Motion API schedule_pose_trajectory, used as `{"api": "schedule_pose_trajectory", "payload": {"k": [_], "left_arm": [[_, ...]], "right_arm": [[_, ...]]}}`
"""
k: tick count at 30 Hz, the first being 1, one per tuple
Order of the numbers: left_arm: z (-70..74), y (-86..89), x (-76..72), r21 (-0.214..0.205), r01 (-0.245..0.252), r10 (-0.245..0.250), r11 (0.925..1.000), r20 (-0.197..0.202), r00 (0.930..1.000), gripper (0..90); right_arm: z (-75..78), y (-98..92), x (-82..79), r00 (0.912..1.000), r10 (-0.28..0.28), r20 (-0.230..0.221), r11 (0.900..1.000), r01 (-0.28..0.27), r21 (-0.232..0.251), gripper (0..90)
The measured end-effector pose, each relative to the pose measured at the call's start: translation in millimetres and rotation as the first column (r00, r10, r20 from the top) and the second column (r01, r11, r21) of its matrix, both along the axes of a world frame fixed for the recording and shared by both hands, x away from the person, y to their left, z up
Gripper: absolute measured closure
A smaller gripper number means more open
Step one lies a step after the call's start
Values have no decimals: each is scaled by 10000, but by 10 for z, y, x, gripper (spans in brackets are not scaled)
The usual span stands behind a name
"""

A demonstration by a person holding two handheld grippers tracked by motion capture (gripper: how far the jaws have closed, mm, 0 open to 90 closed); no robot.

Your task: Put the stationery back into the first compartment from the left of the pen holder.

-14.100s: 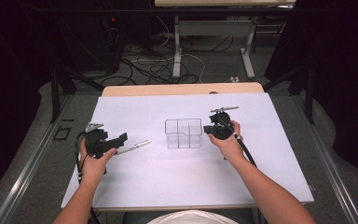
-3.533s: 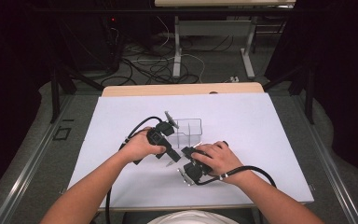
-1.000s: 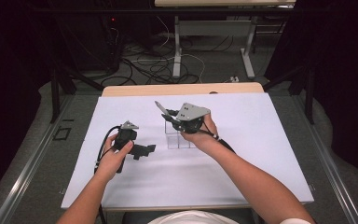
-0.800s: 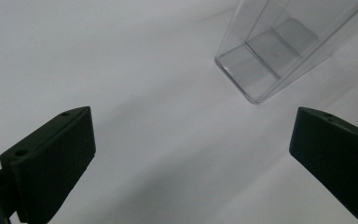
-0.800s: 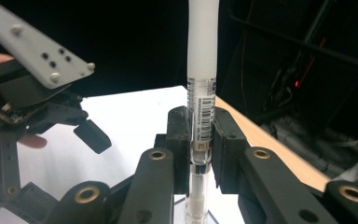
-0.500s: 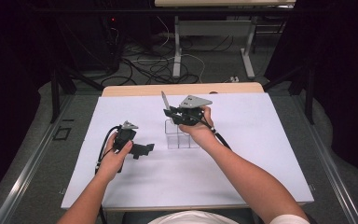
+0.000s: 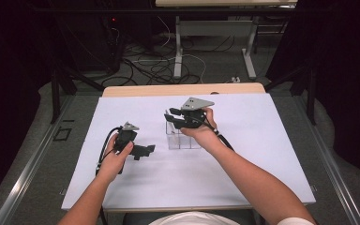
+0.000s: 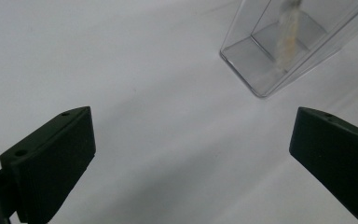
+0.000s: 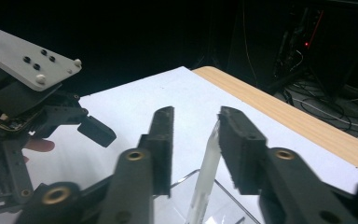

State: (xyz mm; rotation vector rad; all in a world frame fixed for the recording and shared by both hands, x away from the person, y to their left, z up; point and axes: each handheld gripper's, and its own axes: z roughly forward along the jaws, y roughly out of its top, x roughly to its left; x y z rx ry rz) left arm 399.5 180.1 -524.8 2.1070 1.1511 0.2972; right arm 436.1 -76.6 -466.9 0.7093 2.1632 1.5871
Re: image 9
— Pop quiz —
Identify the black metal stand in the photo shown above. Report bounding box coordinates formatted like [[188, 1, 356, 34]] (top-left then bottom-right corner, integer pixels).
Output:
[[265, 65, 312, 96]]

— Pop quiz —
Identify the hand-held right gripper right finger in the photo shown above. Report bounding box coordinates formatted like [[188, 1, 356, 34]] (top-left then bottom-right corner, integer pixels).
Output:
[[217, 105, 358, 224]]

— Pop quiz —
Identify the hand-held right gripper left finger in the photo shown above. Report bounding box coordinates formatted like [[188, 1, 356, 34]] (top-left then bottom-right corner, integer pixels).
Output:
[[97, 105, 175, 224]]

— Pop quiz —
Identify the black computer tower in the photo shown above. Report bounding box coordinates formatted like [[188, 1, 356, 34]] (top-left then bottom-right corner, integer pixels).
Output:
[[272, 5, 358, 98]]

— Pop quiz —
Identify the white floor cable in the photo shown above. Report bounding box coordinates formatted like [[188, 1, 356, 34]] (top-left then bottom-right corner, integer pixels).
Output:
[[291, 92, 358, 130]]

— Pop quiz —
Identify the bundle of black floor cables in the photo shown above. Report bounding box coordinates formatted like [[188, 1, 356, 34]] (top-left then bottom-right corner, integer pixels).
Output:
[[278, 77, 358, 133]]

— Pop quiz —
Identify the white table mat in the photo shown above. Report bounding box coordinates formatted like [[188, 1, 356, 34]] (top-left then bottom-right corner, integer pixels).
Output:
[[0, 65, 358, 224]]

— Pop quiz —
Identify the clear acrylic organizer box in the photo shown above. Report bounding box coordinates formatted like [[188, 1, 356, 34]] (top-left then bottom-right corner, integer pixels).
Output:
[[153, 168, 263, 224]]

